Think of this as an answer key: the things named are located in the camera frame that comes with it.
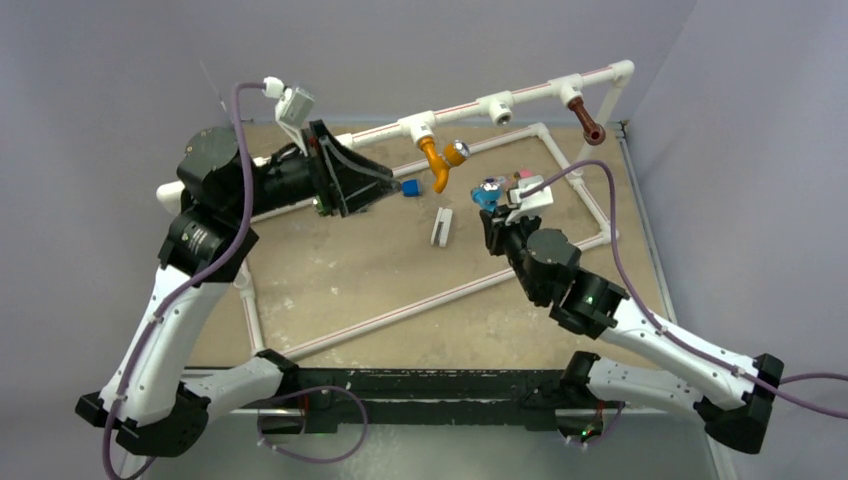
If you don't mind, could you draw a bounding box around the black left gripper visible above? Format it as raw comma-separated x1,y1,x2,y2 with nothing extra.
227,119,400,221

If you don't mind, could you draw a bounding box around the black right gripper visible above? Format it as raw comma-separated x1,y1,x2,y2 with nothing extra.
481,206,545,305

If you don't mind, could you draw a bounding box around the blue faucet chrome knob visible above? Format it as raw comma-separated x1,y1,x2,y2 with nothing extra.
470,176,506,212

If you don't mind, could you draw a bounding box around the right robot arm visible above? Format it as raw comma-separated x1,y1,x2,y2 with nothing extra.
479,206,784,455

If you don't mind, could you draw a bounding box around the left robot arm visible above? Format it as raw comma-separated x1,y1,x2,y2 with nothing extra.
76,120,401,458

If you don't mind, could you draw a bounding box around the blue grey small block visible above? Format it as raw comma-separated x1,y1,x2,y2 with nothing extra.
401,179,423,198

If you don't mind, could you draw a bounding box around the white clip sealer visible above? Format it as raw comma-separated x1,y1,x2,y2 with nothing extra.
430,207,453,248

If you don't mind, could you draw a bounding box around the orange faucet chrome knob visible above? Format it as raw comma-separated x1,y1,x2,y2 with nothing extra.
417,136,471,194

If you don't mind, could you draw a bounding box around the brown faucet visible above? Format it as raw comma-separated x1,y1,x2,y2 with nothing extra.
566,96,606,146

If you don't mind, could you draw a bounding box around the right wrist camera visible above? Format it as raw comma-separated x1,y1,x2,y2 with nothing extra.
506,175,554,225

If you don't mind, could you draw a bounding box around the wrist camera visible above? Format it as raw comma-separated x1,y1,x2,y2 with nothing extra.
506,175,554,225
262,76,315,149

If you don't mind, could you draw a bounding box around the white PVC pipe frame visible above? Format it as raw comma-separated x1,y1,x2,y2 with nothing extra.
156,60,635,358

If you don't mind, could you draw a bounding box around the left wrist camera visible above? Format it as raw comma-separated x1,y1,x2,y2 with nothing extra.
262,76,315,149

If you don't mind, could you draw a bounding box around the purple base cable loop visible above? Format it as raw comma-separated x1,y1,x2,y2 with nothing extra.
256,385,370,465

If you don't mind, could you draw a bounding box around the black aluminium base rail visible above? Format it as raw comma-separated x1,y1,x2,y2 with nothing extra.
135,367,720,439

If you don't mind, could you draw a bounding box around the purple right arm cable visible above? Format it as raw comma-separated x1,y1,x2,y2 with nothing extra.
519,159,848,421

